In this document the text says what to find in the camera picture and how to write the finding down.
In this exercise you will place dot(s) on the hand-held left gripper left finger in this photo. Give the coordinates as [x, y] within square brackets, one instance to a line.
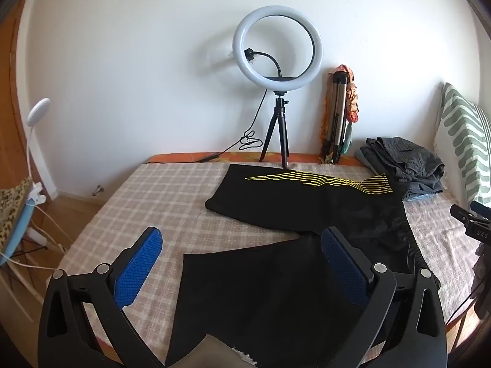
[138, 268]

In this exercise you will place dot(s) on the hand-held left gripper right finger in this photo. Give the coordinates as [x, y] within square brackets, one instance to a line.
[345, 272]

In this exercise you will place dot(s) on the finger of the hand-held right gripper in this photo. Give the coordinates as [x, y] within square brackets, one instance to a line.
[481, 210]
[475, 228]

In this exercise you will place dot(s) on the black pants with yellow stripes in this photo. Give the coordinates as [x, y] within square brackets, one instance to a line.
[276, 207]

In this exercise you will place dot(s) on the dark grey folded garment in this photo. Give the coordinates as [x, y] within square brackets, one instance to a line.
[425, 187]

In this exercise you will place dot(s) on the light blue folded jeans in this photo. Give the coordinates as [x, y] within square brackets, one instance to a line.
[418, 197]

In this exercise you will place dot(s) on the beige plaid blanket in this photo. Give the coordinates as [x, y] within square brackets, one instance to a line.
[153, 199]

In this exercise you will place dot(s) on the green striped pillow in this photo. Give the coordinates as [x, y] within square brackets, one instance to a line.
[460, 130]

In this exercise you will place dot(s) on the metal door stop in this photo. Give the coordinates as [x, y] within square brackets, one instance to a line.
[99, 189]

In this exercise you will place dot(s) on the orange patterned mattress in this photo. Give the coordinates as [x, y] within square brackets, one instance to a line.
[307, 158]

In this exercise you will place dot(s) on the light blue chair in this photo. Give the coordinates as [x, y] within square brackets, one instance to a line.
[17, 230]

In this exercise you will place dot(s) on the leopard print cloth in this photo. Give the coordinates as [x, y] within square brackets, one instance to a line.
[11, 203]

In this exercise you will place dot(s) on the folded metal tripod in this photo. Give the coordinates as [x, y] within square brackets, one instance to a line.
[337, 115]

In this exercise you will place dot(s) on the black mini tripod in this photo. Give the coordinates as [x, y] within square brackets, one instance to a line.
[281, 122]

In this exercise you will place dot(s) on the folded tripod with cloth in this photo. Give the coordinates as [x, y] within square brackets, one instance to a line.
[353, 103]

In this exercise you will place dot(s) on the white clip lamp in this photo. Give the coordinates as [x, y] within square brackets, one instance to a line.
[38, 109]

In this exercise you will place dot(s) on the wooden door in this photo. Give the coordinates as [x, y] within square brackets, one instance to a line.
[9, 103]

